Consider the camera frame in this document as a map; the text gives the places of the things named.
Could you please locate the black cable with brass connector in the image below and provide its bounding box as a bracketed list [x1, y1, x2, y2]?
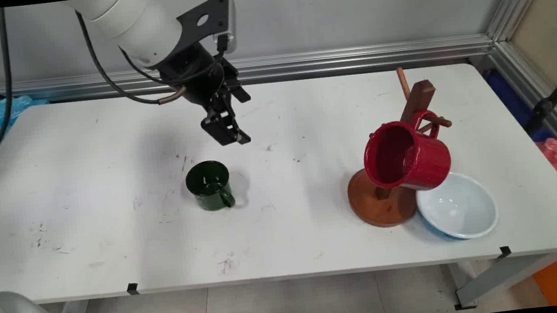
[75, 2, 188, 113]

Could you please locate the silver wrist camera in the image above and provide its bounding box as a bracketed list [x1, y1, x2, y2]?
[212, 0, 240, 55]

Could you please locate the aluminium frame rail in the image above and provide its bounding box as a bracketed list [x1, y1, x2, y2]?
[0, 33, 497, 108]

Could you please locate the wooden mug tree stand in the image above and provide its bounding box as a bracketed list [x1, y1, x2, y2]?
[336, 63, 462, 232]

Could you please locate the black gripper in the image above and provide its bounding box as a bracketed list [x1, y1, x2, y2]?
[156, 37, 256, 153]

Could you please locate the red enamel mug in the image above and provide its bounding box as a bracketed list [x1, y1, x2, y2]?
[360, 108, 454, 197]

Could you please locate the blue plastic crate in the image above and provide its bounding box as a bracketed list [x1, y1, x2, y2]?
[482, 64, 553, 147]

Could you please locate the dark green enamel mug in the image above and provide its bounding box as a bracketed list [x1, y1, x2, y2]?
[184, 158, 237, 214]

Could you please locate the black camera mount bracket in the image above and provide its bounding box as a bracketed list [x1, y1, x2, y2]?
[174, 0, 233, 51]

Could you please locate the white and blue bowl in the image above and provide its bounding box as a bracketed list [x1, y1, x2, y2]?
[413, 167, 500, 245]

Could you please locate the black tripod stand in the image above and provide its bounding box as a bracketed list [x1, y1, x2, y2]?
[517, 61, 557, 136]

